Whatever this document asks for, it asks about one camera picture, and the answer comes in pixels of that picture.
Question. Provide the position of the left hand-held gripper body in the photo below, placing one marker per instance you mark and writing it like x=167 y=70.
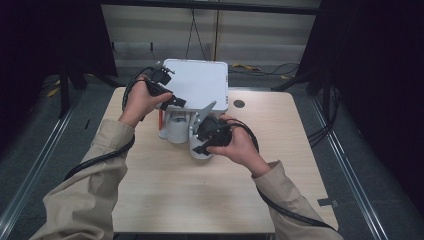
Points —
x=158 y=81

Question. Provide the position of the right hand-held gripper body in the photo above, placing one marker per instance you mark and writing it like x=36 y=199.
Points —
x=215 y=131

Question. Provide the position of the white lidded storage box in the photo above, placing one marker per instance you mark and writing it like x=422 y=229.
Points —
x=200 y=83

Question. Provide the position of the person's left hand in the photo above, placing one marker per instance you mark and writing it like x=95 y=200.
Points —
x=140 y=103

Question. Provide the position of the person's right hand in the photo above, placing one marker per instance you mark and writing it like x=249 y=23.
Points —
x=243 y=150

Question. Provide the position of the black round table grommet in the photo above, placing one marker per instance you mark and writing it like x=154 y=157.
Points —
x=239 y=103

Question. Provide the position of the yellow strip on floor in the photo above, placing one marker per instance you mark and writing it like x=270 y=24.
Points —
x=246 y=66

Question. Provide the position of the thin vertical pole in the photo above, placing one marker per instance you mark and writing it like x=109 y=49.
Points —
x=216 y=33

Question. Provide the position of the small black floor piece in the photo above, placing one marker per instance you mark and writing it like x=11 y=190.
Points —
x=87 y=124

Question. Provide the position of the black horizontal bar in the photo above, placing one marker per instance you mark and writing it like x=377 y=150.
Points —
x=213 y=6

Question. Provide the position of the black stand leg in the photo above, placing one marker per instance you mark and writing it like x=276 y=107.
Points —
x=64 y=90
x=300 y=80

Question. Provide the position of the yellow tape piece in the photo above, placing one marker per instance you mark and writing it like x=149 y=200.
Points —
x=52 y=92

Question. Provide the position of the black curtain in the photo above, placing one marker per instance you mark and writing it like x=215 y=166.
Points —
x=376 y=83
x=43 y=40

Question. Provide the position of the grey tape piece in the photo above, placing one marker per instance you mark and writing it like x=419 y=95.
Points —
x=327 y=202

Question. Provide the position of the metal floor rail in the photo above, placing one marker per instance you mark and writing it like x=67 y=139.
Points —
x=36 y=163
x=346 y=166

